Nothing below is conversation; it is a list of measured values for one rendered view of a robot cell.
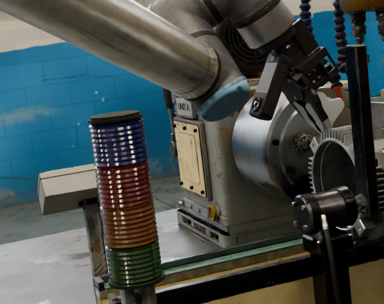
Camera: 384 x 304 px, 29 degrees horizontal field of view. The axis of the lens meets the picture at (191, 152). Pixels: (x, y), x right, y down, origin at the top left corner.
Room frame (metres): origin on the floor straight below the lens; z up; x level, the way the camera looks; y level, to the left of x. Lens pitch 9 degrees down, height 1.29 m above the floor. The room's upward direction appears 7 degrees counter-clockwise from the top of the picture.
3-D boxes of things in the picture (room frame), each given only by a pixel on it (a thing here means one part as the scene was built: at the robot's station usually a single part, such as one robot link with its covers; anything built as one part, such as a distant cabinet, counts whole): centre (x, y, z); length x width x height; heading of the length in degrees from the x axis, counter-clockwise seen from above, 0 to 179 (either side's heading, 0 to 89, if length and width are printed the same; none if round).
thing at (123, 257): (0.82, 0.08, 1.05); 0.06 x 0.06 x 0.04
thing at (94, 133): (0.82, 0.08, 1.19); 0.06 x 0.06 x 0.04
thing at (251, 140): (1.61, -0.21, 1.04); 0.37 x 0.25 x 0.25; 19
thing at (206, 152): (1.84, -0.13, 0.99); 0.35 x 0.31 x 0.37; 19
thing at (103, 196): (0.82, 0.08, 1.14); 0.06 x 0.06 x 0.04
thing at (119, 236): (0.82, 0.08, 1.10); 0.06 x 0.06 x 0.04
